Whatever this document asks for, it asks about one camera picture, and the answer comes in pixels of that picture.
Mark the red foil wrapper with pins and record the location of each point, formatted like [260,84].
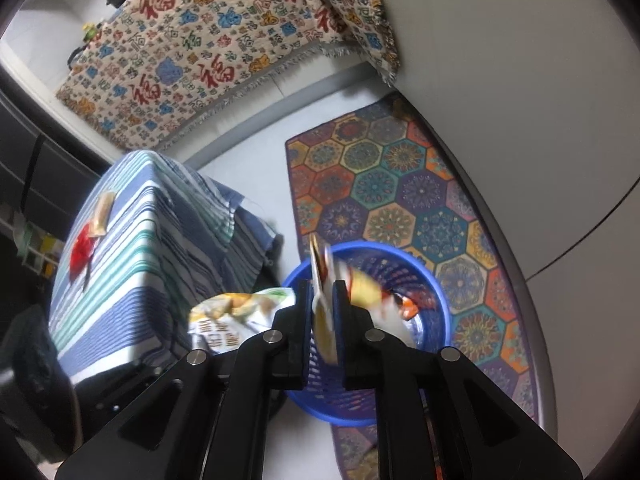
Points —
[80,255]

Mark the blue striped tablecloth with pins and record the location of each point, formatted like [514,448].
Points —
[150,260]

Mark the dark cabinet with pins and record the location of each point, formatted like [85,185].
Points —
[40,170]

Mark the blue plastic basket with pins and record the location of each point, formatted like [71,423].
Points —
[425,300]

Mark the green yellow snack packet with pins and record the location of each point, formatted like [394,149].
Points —
[235,315]

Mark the yellow white snack wrapper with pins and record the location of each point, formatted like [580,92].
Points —
[324,310]

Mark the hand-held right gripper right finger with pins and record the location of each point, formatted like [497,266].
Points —
[341,332]

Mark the green toy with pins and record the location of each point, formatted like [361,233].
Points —
[92,32]

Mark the colourful hexagon pattern rug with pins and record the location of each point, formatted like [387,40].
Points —
[400,185]

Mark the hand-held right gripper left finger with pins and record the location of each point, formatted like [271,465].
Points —
[304,332]

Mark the beige snack wrapper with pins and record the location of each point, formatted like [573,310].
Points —
[102,210]

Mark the printed blanket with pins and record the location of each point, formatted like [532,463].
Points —
[210,35]

